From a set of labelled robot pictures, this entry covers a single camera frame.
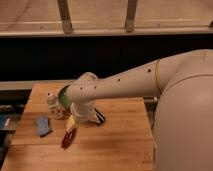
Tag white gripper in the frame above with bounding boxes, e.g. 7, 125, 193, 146
66, 103, 97, 133

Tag dark red pepper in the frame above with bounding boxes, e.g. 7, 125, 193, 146
61, 128, 76, 149

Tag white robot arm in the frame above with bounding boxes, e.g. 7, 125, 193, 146
66, 49, 213, 171

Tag small white bottle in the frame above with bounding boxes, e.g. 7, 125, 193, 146
47, 93, 58, 110

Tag black rectangular box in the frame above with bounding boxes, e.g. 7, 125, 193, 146
95, 108, 105, 126

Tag blue object at left edge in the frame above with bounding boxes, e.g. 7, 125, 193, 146
0, 115, 10, 130

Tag left metal post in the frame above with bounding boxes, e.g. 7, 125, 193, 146
57, 0, 73, 34

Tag metal post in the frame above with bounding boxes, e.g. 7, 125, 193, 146
125, 0, 137, 32
57, 0, 73, 34

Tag right metal post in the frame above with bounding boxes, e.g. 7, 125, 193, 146
125, 0, 137, 32

